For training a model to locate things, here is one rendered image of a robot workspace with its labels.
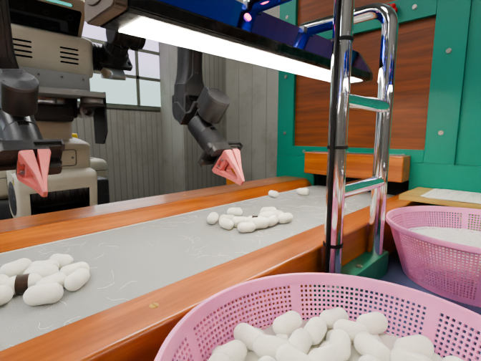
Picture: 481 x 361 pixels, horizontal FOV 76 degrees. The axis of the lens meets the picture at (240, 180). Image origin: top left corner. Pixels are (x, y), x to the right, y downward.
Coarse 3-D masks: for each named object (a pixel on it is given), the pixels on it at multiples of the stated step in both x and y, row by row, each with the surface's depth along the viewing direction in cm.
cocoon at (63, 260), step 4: (52, 256) 41; (56, 256) 41; (60, 256) 41; (64, 256) 41; (68, 256) 41; (56, 260) 40; (60, 260) 40; (64, 260) 40; (68, 260) 40; (72, 260) 41; (60, 264) 40; (64, 264) 40; (68, 264) 40; (60, 268) 41
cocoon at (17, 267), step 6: (24, 258) 39; (6, 264) 37; (12, 264) 38; (18, 264) 38; (24, 264) 39; (0, 270) 37; (6, 270) 37; (12, 270) 37; (18, 270) 38; (24, 270) 38
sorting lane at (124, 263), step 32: (288, 192) 95; (320, 192) 95; (160, 224) 61; (192, 224) 61; (288, 224) 61; (320, 224) 61; (0, 256) 45; (32, 256) 45; (96, 256) 45; (128, 256) 45; (160, 256) 45; (192, 256) 45; (224, 256) 45; (64, 288) 36; (96, 288) 36; (128, 288) 36; (0, 320) 30; (32, 320) 30; (64, 320) 30
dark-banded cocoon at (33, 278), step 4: (12, 276) 34; (32, 276) 35; (36, 276) 35; (40, 276) 35; (8, 280) 34; (12, 280) 34; (28, 280) 34; (32, 280) 34; (36, 280) 34; (4, 284) 34; (8, 284) 34; (12, 284) 34; (28, 284) 34; (32, 284) 34; (12, 288) 34
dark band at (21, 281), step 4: (16, 276) 34; (20, 276) 34; (24, 276) 34; (28, 276) 34; (16, 280) 34; (20, 280) 34; (24, 280) 34; (16, 284) 34; (20, 284) 34; (24, 284) 34; (16, 288) 34; (20, 288) 34; (24, 288) 34; (16, 292) 34; (20, 292) 34
